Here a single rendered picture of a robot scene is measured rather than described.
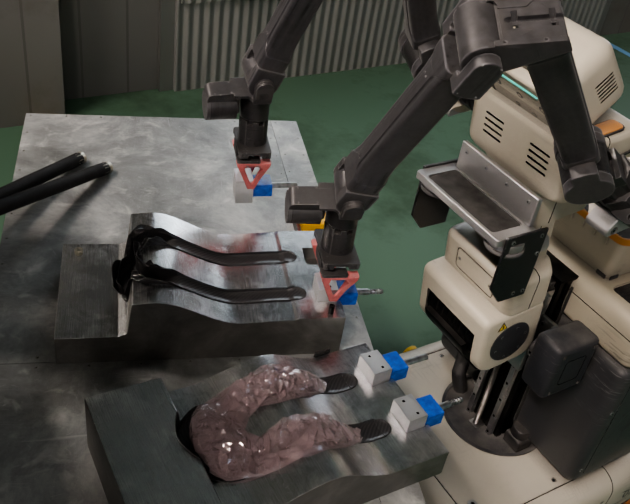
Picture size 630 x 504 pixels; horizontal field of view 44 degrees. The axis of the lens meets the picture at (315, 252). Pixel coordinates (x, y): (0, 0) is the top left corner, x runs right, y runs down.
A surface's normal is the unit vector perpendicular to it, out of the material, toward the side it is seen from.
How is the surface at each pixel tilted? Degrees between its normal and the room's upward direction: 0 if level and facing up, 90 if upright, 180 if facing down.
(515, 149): 98
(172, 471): 0
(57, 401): 0
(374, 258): 0
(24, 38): 90
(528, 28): 30
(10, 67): 90
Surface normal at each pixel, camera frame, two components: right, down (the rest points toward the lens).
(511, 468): 0.14, -0.79
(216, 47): 0.50, 0.58
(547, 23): -0.06, -0.41
